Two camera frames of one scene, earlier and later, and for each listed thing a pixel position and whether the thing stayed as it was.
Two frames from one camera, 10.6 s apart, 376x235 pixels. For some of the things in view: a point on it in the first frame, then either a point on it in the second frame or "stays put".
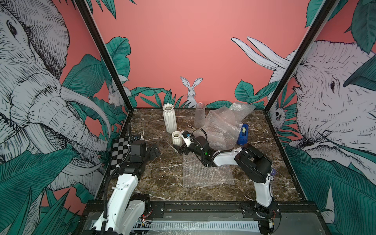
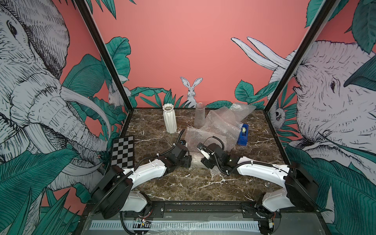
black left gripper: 152,153 → 188,159
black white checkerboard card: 120,147 stays put
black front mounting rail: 170,208 stays put
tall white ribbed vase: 170,117 stays put
